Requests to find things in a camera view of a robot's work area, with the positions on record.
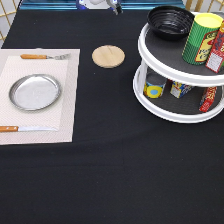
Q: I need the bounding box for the beige woven placemat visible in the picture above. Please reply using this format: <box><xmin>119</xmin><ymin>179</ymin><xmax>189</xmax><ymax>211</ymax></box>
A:
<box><xmin>0</xmin><ymin>49</ymin><xmax>80</xmax><ymax>145</ymax></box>

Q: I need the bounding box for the white two-tier lazy Susan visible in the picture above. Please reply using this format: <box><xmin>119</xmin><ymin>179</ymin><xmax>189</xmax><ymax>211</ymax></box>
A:
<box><xmin>133</xmin><ymin>24</ymin><xmax>224</xmax><ymax>123</ymax></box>

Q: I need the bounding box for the round silver metal plate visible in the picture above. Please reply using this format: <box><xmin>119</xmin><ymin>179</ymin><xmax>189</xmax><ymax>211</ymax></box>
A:
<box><xmin>9</xmin><ymin>74</ymin><xmax>62</xmax><ymax>111</ymax></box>

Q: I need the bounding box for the red raisins box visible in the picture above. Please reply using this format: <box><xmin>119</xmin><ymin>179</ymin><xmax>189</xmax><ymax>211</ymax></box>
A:
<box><xmin>206</xmin><ymin>21</ymin><xmax>224</xmax><ymax>73</ymax></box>

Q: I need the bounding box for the black ribbed bowl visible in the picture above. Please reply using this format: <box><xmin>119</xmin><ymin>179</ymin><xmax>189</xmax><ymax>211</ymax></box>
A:
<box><xmin>147</xmin><ymin>6</ymin><xmax>194</xmax><ymax>41</ymax></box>

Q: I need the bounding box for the gold wire rack left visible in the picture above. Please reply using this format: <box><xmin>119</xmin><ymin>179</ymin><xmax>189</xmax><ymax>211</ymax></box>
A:
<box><xmin>0</xmin><ymin>0</ymin><xmax>20</xmax><ymax>43</ymax></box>

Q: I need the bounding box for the blue yellow small box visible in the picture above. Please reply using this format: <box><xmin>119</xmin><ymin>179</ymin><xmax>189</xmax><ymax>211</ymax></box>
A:
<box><xmin>170</xmin><ymin>82</ymin><xmax>193</xmax><ymax>98</ymax></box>

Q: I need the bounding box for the wooden-handled knife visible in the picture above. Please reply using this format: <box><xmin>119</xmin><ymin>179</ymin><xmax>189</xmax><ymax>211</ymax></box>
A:
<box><xmin>0</xmin><ymin>126</ymin><xmax>57</xmax><ymax>132</ymax></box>

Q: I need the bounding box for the wooden-handled fork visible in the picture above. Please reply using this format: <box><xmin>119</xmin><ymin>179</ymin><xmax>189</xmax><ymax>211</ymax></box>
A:
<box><xmin>20</xmin><ymin>54</ymin><xmax>71</xmax><ymax>60</ymax></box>

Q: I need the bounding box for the green yellow-lidded canister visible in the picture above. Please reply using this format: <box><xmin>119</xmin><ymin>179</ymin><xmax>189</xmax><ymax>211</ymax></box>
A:
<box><xmin>182</xmin><ymin>13</ymin><xmax>223</xmax><ymax>65</ymax></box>

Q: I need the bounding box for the yellow blue tin can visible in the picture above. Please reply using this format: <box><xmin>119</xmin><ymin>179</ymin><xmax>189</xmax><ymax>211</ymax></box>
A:
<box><xmin>143</xmin><ymin>72</ymin><xmax>167</xmax><ymax>99</ymax></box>

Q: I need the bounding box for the red butter box lower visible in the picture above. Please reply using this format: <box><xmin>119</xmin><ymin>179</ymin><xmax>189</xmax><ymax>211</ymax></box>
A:
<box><xmin>199</xmin><ymin>87</ymin><xmax>217</xmax><ymax>112</ymax></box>

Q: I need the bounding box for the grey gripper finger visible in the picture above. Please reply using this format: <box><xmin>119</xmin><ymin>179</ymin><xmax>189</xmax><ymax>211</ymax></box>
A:
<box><xmin>113</xmin><ymin>2</ymin><xmax>123</xmax><ymax>15</ymax></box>

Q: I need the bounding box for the round wooden coaster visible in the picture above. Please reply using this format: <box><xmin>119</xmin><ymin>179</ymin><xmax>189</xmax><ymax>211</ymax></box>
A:
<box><xmin>92</xmin><ymin>45</ymin><xmax>125</xmax><ymax>68</ymax></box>

